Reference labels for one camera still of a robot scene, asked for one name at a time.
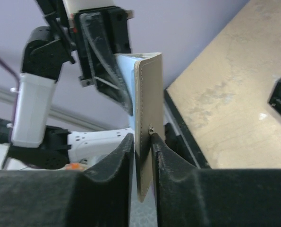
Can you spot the grey card holder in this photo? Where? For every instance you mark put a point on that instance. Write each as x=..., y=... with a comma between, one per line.
x=143, y=76

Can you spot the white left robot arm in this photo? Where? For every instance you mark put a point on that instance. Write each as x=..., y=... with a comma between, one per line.
x=97, y=30

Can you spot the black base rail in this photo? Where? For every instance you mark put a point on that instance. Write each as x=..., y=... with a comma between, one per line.
x=196, y=156

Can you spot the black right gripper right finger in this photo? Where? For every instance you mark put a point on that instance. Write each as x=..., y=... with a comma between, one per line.
x=187, y=196

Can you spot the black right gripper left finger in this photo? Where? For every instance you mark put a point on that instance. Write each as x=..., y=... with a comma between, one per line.
x=97, y=197

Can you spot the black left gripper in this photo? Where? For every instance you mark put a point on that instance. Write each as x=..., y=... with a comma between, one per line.
x=116, y=30

